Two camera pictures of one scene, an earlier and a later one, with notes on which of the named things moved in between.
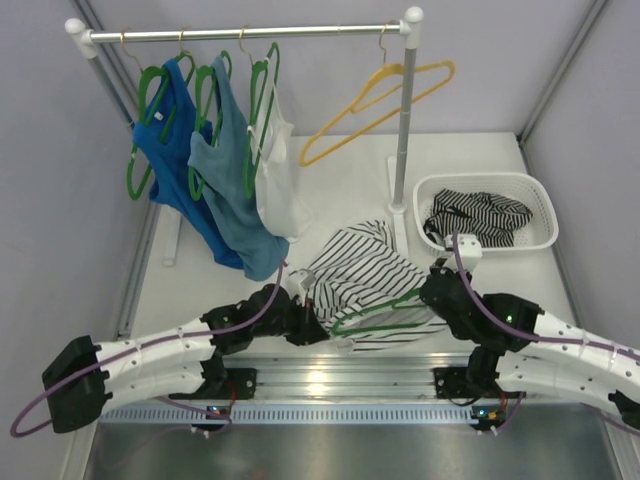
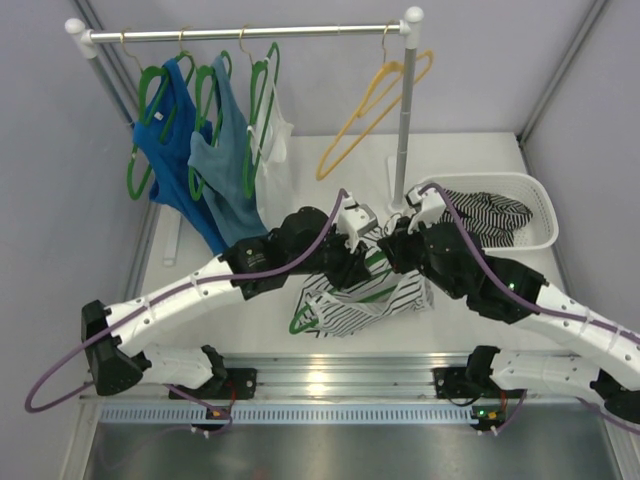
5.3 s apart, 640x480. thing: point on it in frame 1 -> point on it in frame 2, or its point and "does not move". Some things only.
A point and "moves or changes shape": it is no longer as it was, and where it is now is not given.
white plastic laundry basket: [540, 230] does not move
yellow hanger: [394, 67] -> [419, 73]
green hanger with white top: [263, 74] does not move
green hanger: [393, 303] -> [295, 322]
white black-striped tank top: [366, 291] moves or changes shape
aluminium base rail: [347, 377] does not move
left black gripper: [308, 325] -> [351, 265]
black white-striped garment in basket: [492, 218] does not move
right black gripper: [447, 271] -> [397, 243]
